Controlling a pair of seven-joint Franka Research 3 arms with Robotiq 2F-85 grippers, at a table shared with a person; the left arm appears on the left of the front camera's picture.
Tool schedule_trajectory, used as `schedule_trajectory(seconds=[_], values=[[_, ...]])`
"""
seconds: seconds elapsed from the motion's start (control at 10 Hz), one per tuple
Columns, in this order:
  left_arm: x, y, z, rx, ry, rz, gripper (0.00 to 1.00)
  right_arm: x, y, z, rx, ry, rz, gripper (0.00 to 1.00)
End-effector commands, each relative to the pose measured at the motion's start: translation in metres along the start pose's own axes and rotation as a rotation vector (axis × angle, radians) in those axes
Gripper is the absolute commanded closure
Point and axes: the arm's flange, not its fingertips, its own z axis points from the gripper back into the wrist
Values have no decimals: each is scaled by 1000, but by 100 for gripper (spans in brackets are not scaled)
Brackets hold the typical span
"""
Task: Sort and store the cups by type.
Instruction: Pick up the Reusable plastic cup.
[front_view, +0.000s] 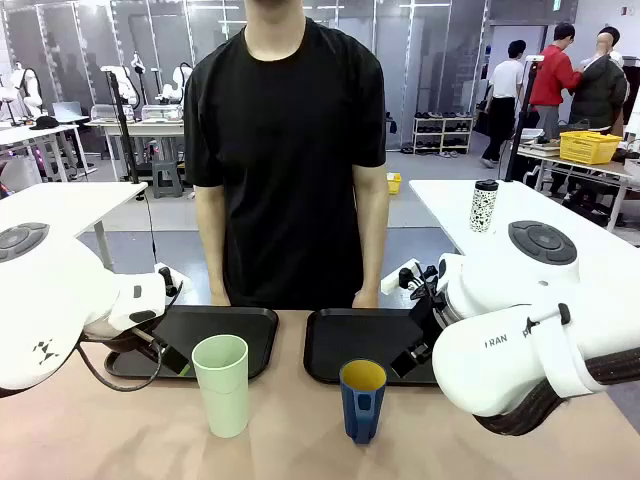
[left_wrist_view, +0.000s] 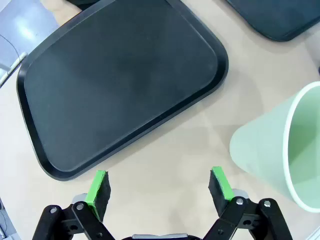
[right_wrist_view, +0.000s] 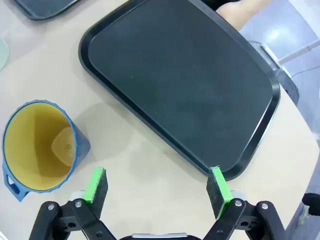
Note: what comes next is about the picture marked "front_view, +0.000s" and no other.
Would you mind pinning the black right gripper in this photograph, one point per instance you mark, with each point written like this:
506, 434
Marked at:
428, 320

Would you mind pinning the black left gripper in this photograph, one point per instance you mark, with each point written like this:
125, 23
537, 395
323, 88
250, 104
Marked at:
145, 340

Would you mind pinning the light green plastic cup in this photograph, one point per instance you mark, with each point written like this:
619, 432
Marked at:
222, 385

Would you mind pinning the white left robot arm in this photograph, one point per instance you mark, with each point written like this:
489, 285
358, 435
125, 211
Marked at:
45, 300

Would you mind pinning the person's left forearm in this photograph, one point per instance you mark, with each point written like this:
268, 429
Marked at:
372, 230

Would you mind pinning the person's right forearm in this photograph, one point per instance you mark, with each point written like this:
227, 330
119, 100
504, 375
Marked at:
210, 240

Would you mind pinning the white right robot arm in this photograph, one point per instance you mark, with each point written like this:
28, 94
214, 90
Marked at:
505, 345

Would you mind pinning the person's left hand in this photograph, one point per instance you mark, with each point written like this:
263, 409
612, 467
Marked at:
365, 300

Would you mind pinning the person's right hand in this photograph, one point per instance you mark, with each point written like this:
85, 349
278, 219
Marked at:
220, 299

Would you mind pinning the black plastic tray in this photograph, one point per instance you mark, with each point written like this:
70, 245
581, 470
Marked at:
355, 340
230, 325

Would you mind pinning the blue cup with yellow inside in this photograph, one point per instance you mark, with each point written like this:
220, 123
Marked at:
362, 405

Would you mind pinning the white speckled tumbler black lid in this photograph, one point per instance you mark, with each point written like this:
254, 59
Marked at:
483, 207

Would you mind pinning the small yellow plastic basket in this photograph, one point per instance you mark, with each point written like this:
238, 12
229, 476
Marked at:
394, 183

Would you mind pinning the grey plastic step stool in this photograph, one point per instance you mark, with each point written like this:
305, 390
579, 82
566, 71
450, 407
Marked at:
166, 179

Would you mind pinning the white side table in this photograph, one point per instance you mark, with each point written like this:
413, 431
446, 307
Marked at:
525, 205
65, 205

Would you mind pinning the white shoe rack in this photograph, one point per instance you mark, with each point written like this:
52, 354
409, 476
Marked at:
443, 134

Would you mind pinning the white background desk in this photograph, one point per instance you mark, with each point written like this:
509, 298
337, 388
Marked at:
140, 129
40, 137

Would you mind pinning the black tripod pole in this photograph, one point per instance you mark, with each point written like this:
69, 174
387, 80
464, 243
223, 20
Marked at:
125, 130
520, 120

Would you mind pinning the person in black t-shirt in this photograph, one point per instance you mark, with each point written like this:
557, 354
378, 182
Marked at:
285, 150

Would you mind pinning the clear plastic storage box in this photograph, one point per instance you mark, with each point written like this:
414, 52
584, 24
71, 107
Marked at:
162, 112
111, 112

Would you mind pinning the table under yellow basket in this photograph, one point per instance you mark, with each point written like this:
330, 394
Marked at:
575, 167

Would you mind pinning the grey laptop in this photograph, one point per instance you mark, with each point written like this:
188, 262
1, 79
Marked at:
69, 112

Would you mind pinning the black cap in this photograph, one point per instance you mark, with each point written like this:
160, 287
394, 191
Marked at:
45, 122

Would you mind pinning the person in white shirt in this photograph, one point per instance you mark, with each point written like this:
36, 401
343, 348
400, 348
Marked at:
502, 100

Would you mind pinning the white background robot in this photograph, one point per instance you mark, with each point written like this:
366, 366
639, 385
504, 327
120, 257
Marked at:
176, 82
27, 87

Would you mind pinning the large yellow plastic basket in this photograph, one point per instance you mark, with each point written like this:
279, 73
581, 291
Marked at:
589, 146

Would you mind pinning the person in red jacket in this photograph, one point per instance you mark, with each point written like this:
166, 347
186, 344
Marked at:
552, 80

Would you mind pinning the mannequin in dark jacket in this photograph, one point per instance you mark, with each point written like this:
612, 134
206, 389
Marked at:
600, 85

